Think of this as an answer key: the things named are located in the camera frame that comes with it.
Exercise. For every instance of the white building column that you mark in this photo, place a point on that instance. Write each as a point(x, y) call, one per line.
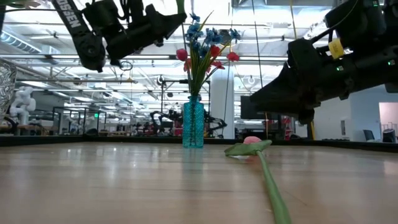
point(222, 105)

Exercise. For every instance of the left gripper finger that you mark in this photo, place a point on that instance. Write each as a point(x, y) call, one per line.
point(154, 15)
point(164, 28)

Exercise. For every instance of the black computer case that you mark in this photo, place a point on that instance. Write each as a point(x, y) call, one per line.
point(248, 107)

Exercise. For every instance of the black metal table frame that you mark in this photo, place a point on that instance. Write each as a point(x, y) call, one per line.
point(93, 140)

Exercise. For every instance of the red artificial flower bunch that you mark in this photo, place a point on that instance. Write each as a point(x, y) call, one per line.
point(232, 56)

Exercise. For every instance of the blue artificial flower bunch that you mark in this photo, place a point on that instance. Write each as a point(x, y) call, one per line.
point(194, 30)

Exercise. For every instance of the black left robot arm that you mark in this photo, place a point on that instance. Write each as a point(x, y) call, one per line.
point(84, 37)

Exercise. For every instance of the dark office chair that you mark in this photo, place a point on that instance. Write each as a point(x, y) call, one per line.
point(369, 135)
point(388, 135)

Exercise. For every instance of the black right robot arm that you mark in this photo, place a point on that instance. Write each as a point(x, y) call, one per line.
point(357, 18)

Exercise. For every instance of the teal glass vase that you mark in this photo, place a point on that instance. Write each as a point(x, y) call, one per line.
point(192, 124)

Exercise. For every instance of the black background robot arm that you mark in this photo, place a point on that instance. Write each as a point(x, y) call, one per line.
point(214, 122)
point(161, 119)

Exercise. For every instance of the pink artificial tulip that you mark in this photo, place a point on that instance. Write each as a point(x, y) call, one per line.
point(248, 148)

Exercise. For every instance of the white humanoid robot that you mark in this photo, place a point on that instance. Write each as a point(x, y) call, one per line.
point(21, 102)

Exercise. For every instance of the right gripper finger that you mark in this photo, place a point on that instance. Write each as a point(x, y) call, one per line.
point(280, 93)

